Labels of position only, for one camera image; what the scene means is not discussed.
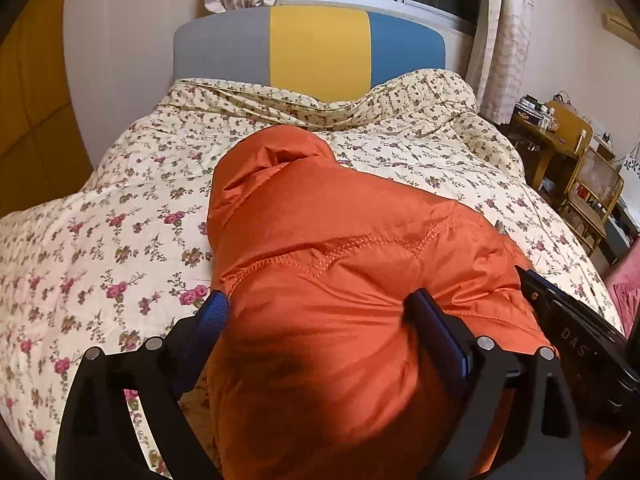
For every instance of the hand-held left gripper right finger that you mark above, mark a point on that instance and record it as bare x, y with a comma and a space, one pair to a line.
450, 332

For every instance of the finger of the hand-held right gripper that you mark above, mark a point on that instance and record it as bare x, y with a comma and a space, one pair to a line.
532, 285

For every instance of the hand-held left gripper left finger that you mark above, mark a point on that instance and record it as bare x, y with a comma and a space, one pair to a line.
215, 310

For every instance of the orange puffer jacket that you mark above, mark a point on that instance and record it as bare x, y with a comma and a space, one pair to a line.
350, 270

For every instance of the pink cloth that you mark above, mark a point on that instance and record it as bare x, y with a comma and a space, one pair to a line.
625, 295

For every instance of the wooden cane-back chair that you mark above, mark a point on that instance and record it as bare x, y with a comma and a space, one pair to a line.
597, 185

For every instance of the floral quilt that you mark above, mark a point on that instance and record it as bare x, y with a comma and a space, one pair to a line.
125, 210

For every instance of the wooden bedside table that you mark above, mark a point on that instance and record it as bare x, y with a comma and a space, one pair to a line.
565, 135

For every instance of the dark box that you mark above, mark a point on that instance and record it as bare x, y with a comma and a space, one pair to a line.
530, 115

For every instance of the grey yellow blue headboard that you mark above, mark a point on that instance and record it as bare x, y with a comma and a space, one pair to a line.
320, 50

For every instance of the yellow wooden wardrobe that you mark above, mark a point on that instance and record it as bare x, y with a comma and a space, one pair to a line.
35, 85

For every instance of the beige wall unit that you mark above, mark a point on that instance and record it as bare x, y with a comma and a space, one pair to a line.
620, 22

